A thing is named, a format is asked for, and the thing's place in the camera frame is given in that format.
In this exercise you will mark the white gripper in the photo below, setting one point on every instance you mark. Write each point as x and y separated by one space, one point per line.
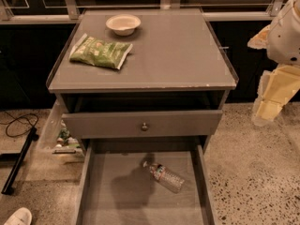
285 37

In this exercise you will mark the clear plastic water bottle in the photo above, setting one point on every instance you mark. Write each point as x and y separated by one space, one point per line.
164 176

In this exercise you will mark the grey top drawer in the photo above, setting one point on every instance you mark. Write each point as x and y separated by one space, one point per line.
95 125

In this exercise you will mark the round metal drawer knob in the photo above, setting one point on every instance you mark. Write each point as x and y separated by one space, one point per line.
144 127

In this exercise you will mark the grey open middle drawer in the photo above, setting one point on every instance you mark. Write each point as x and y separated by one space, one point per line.
116 189

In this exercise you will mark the grey wooden cabinet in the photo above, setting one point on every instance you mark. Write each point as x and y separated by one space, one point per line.
176 64

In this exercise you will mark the white paper bowl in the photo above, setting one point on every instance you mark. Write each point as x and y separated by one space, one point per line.
123 24

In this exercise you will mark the green chip bag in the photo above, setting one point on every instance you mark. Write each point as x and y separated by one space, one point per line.
98 53

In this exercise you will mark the clear plastic storage bin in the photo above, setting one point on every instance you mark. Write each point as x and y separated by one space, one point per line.
55 137

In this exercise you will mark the black metal stand leg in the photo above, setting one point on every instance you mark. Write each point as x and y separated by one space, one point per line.
32 136

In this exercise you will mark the white shoe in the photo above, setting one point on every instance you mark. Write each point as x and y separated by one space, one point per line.
22 216

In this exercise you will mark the metal window frame rail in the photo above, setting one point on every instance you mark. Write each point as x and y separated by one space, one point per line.
69 11

